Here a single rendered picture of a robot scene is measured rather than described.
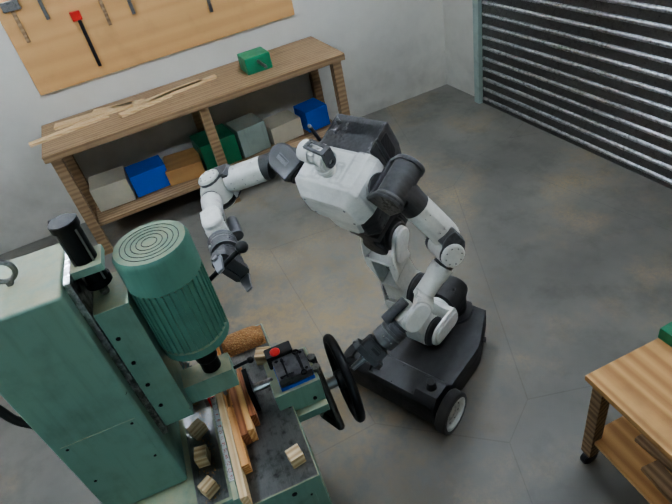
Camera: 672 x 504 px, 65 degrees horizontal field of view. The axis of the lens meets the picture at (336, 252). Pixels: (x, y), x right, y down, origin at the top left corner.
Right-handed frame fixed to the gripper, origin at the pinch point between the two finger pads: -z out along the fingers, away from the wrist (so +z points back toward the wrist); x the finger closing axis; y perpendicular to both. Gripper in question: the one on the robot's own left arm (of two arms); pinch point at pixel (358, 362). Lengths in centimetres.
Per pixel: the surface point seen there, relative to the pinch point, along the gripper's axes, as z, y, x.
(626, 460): 40, -17, -97
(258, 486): -27, 50, 6
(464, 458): -9, -41, -70
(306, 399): -10.4, 28.9, 9.0
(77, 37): -34, -200, 257
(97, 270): -8, 65, 67
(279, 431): -19.0, 36.8, 9.3
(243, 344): -19.6, 10.7, 31.9
